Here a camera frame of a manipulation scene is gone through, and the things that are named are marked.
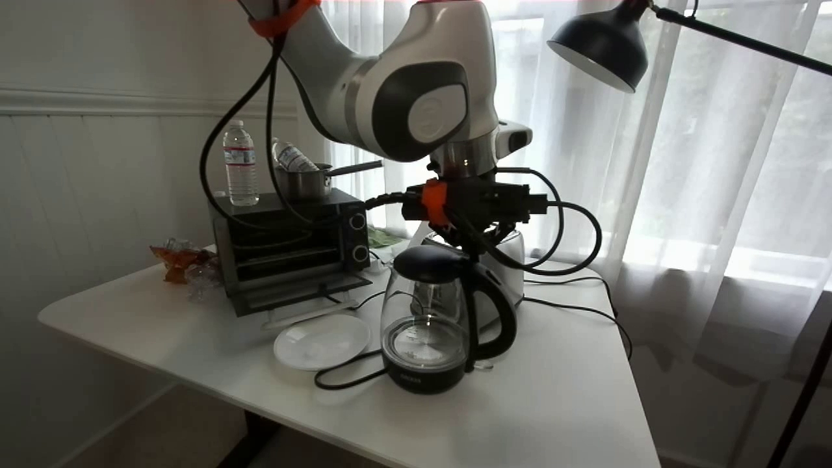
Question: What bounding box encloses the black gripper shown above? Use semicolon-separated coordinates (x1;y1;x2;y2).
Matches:
401;173;533;264

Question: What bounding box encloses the glass kettle with black handle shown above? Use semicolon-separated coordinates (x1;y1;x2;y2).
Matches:
377;238;520;397

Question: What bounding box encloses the white two-slot toaster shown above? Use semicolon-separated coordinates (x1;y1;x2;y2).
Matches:
472;226;531;332

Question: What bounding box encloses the white round plate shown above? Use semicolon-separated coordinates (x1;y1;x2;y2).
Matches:
270;311;377;374

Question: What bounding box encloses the black toaster oven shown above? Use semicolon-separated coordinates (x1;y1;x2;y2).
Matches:
209;183;374;320

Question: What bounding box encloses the black desk lamp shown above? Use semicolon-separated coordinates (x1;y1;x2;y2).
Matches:
546;0;832;96

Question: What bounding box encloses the clear plastic water bottle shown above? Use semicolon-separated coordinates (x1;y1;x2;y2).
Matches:
219;117;264;209

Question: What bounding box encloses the white sheer curtain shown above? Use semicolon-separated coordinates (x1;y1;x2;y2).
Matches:
320;0;832;468

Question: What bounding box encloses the black table leg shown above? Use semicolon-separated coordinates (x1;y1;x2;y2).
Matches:
217;407;283;468

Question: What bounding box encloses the black lamp stand pole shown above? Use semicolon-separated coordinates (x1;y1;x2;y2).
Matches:
764;317;832;468

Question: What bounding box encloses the orange cable connector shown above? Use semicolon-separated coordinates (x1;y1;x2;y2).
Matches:
420;177;452;231

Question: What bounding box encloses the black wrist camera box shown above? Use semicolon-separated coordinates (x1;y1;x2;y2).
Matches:
499;183;552;221

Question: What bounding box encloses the black toaster power cord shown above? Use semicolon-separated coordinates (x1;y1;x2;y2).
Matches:
520;270;638;358

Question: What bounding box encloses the silver pot with handle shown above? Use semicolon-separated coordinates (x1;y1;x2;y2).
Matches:
270;137;388;204

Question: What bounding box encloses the black kettle power cord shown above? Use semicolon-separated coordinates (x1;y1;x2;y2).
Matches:
313;345;390;393

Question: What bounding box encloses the orange cable strap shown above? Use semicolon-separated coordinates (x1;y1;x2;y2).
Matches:
247;0;322;39

